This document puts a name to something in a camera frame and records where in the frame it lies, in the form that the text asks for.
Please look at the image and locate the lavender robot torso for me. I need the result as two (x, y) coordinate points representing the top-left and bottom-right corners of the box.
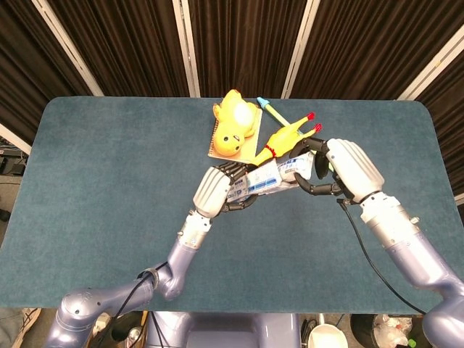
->
(144, 310), (302, 348)

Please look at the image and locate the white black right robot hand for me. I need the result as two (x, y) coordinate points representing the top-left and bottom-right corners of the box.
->
(289, 136), (386, 204)

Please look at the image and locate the tan spiral notebook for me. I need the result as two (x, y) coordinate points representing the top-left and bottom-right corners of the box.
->
(207, 107), (264, 164)

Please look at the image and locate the blue green yellow toy stick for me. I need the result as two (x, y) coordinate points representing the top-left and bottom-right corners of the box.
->
(256, 96), (291, 126)

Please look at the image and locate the blue felt table cover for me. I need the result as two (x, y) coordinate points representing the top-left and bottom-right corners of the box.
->
(0, 96), (464, 315)

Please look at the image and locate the black trash bin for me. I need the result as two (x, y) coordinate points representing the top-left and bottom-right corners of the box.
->
(349, 313), (436, 348)

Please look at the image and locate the blue white toothpaste tube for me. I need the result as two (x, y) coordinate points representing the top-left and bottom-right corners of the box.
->
(277, 150), (317, 181)

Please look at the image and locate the yellow rubber chicken toy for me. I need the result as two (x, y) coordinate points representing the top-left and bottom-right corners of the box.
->
(249, 111), (323, 170)

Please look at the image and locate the white partition frame post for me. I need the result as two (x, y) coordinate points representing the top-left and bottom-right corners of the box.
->
(281, 0), (320, 99)
(0, 123), (33, 156)
(31, 0), (105, 97)
(397, 23), (464, 102)
(172, 0), (202, 98)

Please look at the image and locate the yellow plush duck toy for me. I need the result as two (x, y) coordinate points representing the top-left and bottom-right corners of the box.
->
(212, 89), (260, 157)

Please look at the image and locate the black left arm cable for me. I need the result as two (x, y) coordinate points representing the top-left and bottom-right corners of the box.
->
(104, 260), (171, 327)

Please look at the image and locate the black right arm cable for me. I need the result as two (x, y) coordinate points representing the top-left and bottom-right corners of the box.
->
(336, 198), (427, 315)

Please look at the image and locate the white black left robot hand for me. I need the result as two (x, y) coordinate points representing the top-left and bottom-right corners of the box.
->
(191, 162), (260, 220)

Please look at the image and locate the black bag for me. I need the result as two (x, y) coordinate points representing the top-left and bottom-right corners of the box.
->
(94, 311), (146, 348)

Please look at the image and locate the dark brown pleated curtain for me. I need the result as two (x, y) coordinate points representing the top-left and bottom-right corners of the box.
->
(289, 0), (464, 101)
(416, 32), (464, 196)
(0, 0), (94, 146)
(188, 0), (309, 99)
(46, 0), (191, 97)

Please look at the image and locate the white round bowl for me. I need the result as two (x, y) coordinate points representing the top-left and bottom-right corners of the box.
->
(307, 323), (349, 348)

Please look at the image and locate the blue white toothpaste box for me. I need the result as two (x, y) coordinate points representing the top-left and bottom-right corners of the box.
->
(225, 162), (302, 202)

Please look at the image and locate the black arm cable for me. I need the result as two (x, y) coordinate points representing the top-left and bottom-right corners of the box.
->
(336, 198), (427, 315)
(104, 260), (171, 327)

